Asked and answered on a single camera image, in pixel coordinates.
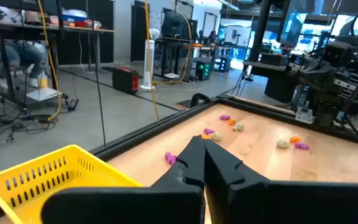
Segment white tower fan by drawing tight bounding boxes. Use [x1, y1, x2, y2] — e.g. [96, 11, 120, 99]
[140, 39, 157, 93]

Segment stacked colourful plastic bins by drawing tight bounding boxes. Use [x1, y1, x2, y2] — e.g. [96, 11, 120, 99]
[50, 9, 103, 29]

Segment blue-lit computer case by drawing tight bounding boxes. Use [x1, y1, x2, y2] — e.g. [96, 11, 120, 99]
[213, 55, 231, 73]

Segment grey side table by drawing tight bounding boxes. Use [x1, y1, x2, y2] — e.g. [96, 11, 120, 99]
[242, 58, 304, 78]

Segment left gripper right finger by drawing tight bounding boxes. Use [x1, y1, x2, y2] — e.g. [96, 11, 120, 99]
[203, 139, 358, 224]

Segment black mesh computer tower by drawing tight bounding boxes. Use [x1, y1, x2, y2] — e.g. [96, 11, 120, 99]
[264, 74, 293, 103]

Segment black vertical post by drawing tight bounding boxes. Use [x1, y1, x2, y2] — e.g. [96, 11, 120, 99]
[247, 0, 275, 62]

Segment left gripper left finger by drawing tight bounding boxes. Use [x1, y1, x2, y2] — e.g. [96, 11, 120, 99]
[40, 136, 206, 224]

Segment person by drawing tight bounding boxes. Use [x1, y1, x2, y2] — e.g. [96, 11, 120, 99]
[206, 30, 219, 44]
[0, 3, 48, 90]

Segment yellow plastic basket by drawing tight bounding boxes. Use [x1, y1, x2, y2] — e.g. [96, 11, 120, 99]
[0, 144, 144, 224]

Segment wooden top desk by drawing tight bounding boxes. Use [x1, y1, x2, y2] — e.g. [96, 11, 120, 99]
[0, 22, 116, 105]

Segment yellow hanging extension cable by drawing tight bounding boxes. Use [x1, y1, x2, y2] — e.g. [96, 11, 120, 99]
[144, 0, 161, 122]

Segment green-lit computer case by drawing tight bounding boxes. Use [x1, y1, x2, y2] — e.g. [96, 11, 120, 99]
[194, 60, 213, 82]

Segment black and red box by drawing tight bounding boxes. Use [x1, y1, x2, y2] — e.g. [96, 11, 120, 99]
[112, 66, 140, 95]

